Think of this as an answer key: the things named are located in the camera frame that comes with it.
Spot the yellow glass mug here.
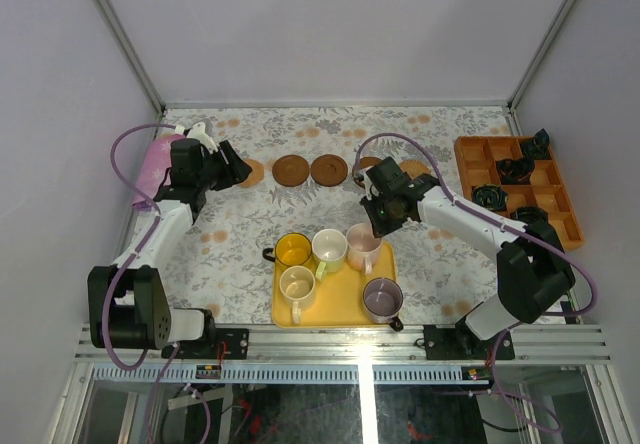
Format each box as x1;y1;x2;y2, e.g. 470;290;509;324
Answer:
262;233;312;268

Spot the white mug green handle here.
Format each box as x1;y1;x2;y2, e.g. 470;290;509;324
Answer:
311;229;348;281

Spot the floral patterned tablecloth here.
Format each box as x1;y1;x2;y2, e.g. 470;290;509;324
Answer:
107;106;574;326

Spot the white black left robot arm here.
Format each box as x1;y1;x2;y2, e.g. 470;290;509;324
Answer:
87;138;251;359

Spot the brown wooden coaster middle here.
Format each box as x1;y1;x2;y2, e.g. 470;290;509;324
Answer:
310;154;348;187

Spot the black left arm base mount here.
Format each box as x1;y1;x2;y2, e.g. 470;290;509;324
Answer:
177;327;250;361

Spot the pink ceramic mug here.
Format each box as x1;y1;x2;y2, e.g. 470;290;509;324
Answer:
346;223;383;275

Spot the rolled dark speckled tie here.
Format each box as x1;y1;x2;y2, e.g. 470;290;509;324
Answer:
510;206;549;230

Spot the brown wooden coaster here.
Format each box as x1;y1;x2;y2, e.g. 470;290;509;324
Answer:
310;154;348;187
352;156;381;188
272;154;310;187

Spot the pink folded cloth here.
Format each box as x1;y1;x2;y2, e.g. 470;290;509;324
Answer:
136;134;183;198

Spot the purple mug black handle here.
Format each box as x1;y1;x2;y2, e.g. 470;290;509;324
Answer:
362;277;404;332

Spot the brown wooden coaster left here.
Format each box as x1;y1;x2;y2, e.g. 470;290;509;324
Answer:
272;154;310;187

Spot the rolled dark green tie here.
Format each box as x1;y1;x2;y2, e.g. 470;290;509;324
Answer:
520;129;551;160

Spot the rolled tie with orange pattern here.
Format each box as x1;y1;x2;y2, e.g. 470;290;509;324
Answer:
496;157;535;185

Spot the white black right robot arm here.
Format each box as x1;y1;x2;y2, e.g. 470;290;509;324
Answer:
358;157;575;359

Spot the rolled tie with yellow pattern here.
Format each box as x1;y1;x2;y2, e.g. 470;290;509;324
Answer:
472;184;508;212

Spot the yellow plastic tray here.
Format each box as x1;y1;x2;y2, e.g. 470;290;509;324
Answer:
299;241;397;329

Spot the woven rattan coaster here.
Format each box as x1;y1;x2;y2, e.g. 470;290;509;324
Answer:
239;159;264;188
399;160;430;179

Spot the brown wooden coaster right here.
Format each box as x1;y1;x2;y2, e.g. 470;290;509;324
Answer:
352;156;381;188

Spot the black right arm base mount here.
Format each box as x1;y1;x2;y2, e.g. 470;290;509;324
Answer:
423;325;497;361

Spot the cream ceramic mug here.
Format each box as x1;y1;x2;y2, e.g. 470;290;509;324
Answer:
279;266;316;325

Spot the orange wooden divided organizer box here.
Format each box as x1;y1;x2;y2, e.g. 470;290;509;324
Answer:
454;136;584;251

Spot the aluminium front frame rail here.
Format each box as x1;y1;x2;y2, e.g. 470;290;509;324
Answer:
74;322;614;365

